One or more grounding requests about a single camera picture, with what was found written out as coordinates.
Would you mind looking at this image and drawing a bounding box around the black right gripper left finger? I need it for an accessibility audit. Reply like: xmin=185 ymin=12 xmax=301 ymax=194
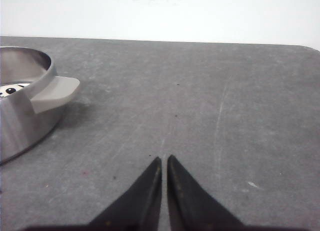
xmin=89 ymin=157 xmax=162 ymax=231

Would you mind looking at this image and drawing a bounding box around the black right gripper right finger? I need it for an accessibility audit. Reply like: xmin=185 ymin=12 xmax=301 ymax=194
xmin=167 ymin=155 xmax=245 ymax=231

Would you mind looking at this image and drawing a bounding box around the panda bun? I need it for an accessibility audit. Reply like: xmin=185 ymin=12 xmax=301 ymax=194
xmin=0 ymin=82 xmax=31 ymax=99

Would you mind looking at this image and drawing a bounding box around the stainless steel steamer pot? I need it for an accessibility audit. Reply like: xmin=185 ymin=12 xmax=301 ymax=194
xmin=0 ymin=46 xmax=80 ymax=163

